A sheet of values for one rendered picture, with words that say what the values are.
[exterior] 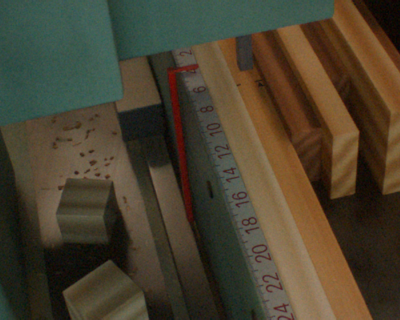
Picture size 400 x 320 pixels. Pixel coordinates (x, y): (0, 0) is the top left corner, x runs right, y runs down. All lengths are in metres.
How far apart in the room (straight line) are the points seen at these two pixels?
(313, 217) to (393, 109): 0.08
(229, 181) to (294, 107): 0.08
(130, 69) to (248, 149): 0.25
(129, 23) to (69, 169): 0.27
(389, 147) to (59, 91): 0.20
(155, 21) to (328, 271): 0.17
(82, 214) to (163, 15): 0.21
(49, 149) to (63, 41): 0.32
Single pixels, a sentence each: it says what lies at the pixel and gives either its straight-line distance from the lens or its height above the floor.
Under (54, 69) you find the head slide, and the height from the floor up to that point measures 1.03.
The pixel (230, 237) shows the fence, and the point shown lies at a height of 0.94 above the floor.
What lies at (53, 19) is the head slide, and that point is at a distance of 0.44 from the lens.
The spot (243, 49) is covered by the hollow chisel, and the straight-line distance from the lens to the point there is 0.55.
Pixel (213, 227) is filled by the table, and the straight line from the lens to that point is 0.55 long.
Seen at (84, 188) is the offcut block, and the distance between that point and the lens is 0.67.
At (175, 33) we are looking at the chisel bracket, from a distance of 0.50.
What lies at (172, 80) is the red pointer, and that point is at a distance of 0.56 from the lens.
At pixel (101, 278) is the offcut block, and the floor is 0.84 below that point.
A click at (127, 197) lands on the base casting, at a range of 0.70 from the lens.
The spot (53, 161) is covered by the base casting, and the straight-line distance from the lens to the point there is 0.74.
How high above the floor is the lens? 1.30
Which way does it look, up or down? 44 degrees down
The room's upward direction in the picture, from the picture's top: 6 degrees counter-clockwise
